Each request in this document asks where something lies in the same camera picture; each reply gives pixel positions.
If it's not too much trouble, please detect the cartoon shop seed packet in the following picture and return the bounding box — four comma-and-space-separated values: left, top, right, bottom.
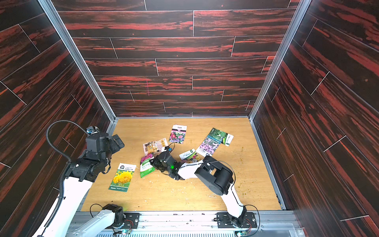
143, 138, 168, 155

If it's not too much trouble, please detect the magenta flower green seed packet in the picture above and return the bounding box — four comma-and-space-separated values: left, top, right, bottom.
140, 154, 156, 178

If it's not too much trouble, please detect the mixed ranunculus seed packet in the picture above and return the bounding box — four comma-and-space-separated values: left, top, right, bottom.
179, 149, 201, 164

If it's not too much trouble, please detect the yellow marigold seed packet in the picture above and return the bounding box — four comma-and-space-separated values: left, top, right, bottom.
109, 163, 136, 192

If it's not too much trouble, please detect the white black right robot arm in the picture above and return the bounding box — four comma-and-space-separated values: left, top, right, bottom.
150, 151, 247, 228

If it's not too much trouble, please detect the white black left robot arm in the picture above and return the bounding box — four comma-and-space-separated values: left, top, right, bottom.
33, 132, 124, 237

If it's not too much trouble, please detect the aster flower seed packet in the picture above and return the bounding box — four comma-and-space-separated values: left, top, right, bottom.
169, 124, 187, 144

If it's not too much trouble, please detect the pink cosmos seed packet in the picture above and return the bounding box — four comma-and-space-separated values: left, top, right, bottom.
196, 137, 221, 157

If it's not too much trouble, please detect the green gourd seed packet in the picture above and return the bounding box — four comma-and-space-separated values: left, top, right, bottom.
207, 128, 234, 146

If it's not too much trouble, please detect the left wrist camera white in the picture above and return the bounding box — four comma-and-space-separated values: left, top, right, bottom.
86, 126, 100, 136

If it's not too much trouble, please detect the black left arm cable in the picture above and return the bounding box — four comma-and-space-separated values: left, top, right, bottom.
38, 119, 89, 237

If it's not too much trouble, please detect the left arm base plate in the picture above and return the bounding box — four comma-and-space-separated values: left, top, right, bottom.
106, 212, 141, 230

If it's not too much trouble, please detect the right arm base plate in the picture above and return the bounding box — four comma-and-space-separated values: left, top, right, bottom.
213, 212, 258, 229

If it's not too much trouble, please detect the aluminium front rail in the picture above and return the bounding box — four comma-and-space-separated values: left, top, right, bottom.
65, 206, 305, 237

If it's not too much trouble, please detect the aluminium corner post left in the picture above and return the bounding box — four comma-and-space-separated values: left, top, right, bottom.
38, 0, 116, 122

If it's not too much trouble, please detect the aluminium corner post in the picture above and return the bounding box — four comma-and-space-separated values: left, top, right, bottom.
249, 0, 311, 125
38, 0, 116, 122

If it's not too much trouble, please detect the aluminium corner post right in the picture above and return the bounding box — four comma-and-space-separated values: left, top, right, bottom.
249, 0, 311, 125

